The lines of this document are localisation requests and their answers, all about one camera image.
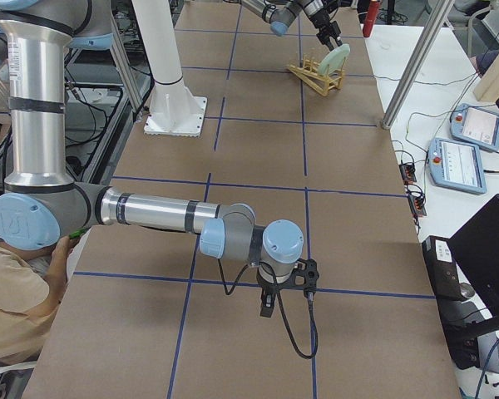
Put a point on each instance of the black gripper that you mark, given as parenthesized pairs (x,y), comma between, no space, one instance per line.
(268,288)
(319,19)

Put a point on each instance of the pale green plate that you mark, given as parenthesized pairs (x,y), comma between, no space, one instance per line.
(334,61)

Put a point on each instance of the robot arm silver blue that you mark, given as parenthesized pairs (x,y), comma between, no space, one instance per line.
(280,18)
(42,202)

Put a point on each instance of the wooden dish rack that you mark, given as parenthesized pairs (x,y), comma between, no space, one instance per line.
(307,73)

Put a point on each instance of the red cylinder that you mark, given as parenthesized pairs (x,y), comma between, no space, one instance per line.
(371,17)

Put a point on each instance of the orange black connector block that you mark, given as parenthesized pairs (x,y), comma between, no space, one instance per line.
(408,173)

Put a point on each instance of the far teach pendant tablet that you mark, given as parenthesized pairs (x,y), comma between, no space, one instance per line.
(476,125)

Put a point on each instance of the teach pendant tablet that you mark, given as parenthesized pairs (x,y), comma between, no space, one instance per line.
(476,125)
(456,165)

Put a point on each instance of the near teach pendant tablet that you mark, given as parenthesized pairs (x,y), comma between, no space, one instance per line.
(456,165)

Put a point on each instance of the black computer box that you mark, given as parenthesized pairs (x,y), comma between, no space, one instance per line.
(442,271)

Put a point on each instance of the black monitor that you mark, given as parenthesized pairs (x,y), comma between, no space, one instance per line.
(475,247)

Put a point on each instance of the person in beige clothes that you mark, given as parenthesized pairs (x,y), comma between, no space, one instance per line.
(32,285)

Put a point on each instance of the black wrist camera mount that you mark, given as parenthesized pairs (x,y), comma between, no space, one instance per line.
(304,277)

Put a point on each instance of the aluminium frame post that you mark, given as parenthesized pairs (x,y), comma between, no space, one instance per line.
(420,52)

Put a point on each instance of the white pedestal column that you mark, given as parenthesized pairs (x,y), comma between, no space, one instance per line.
(173,109)

